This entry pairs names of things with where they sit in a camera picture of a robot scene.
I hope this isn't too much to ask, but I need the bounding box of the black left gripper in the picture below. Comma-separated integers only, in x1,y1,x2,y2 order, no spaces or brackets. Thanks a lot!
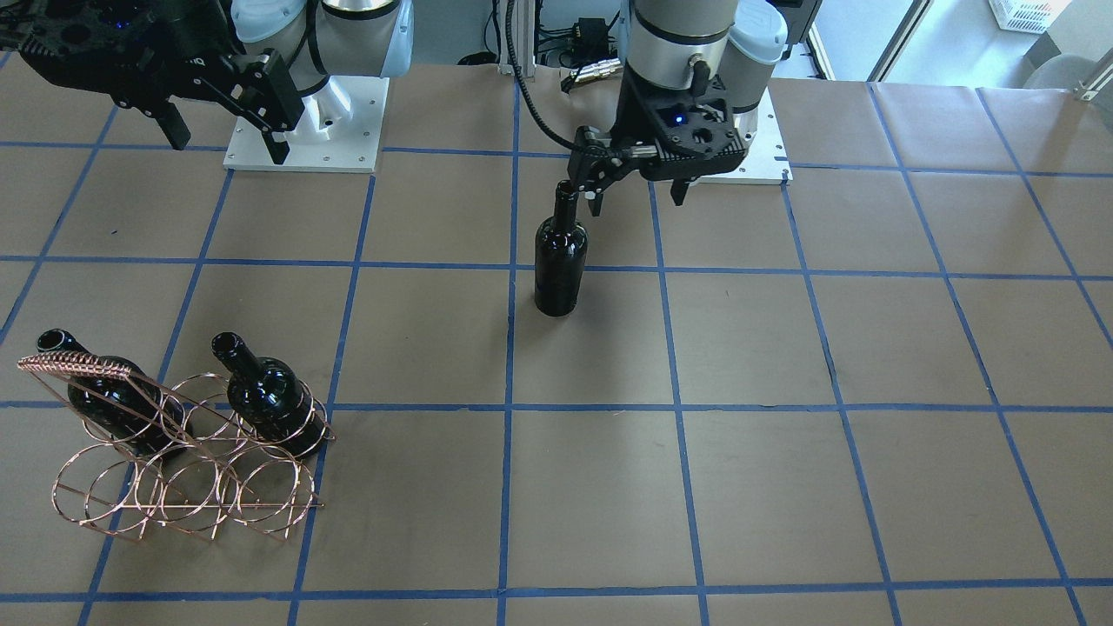
568,68,747,217

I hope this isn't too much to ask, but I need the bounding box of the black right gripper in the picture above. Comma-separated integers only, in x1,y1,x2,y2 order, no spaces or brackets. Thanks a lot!
17,1,303,165

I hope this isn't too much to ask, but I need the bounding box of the aluminium frame post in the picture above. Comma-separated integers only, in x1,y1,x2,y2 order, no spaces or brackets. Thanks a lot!
494,0,539,82

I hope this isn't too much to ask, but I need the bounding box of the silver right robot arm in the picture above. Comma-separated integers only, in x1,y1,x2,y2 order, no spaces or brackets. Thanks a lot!
3,1,414,172

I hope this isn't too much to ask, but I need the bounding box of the dark wine bottle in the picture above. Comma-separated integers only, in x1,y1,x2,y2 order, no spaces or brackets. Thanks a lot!
534,179,589,317
211,331,325,459

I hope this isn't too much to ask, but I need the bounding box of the dark wine bottle in basket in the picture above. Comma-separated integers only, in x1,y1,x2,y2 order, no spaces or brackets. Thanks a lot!
211,331,325,459

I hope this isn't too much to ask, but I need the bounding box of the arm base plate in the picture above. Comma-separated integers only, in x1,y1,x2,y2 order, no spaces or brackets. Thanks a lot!
223,76,390,174
698,87,794,185

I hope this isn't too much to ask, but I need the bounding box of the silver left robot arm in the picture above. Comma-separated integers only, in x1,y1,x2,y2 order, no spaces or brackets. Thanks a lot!
568,1,790,216

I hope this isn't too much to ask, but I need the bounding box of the copper wire wine basket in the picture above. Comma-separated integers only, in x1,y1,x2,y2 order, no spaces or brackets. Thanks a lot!
17,351,323,542

